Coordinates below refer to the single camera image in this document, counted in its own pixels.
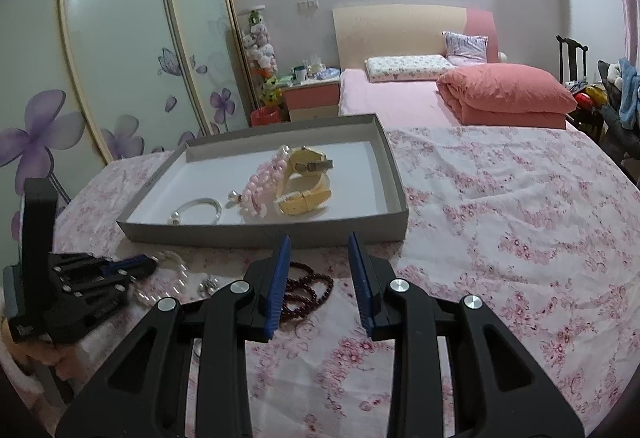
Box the beige and pink headboard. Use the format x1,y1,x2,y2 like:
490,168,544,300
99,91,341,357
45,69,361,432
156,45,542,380
332,3,501,71

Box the dark wooden chair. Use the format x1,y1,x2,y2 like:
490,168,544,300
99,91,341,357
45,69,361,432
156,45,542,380
556,34,607,139

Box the pink bed sheet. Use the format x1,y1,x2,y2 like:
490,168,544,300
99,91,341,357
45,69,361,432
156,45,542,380
338,68,467,129

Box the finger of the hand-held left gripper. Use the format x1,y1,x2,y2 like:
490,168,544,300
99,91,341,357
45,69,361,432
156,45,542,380
44,280,135,344
48,253,156,285

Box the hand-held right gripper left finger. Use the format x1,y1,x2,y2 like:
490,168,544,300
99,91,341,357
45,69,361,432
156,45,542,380
54,233,292,438

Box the pink nightstand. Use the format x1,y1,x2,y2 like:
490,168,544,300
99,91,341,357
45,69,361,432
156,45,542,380
282,78,342,123

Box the grey cardboard box tray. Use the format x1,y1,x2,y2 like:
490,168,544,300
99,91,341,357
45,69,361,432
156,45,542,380
115,113,410,250

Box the cream wrist watch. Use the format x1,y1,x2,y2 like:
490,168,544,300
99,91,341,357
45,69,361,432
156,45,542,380
273,145,334,218

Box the dark red bead bracelet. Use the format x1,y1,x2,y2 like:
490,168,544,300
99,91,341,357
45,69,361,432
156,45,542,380
279,261,335,327

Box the small lilac pillow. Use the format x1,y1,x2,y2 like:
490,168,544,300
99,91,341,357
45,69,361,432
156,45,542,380
442,30,490,67

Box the pink folded quilt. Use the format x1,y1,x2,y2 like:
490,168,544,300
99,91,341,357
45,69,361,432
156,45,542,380
436,63,579,129

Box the white pearl bracelet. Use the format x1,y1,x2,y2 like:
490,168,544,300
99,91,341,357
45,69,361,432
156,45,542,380
134,249,192,305

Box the white printed pillow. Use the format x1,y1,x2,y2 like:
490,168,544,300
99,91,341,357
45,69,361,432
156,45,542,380
364,53,455,83

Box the flower-print sliding wardrobe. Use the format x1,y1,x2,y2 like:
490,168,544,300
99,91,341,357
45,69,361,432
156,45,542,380
0,0,252,219

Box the pink curtain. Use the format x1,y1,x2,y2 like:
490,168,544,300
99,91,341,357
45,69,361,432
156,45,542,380
617,0,640,64

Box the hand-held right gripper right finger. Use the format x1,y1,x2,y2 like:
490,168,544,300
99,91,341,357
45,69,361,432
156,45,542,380
348,231,585,438

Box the person's left hand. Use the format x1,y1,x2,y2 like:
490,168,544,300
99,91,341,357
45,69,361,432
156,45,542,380
0,315,68,371

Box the silver cuff bangle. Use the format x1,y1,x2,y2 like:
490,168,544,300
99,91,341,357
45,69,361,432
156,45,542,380
171,197,223,225

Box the red bin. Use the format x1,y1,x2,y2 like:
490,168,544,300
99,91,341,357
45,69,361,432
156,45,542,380
249,106,281,128

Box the pink bead bracelet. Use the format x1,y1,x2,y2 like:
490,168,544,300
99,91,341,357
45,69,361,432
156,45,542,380
239,145,292,219

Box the stack of plush toys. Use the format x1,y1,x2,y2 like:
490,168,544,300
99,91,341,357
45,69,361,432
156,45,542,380
239,10,281,108

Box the red and yellow toys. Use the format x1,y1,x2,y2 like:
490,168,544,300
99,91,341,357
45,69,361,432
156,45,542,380
572,84,602,112

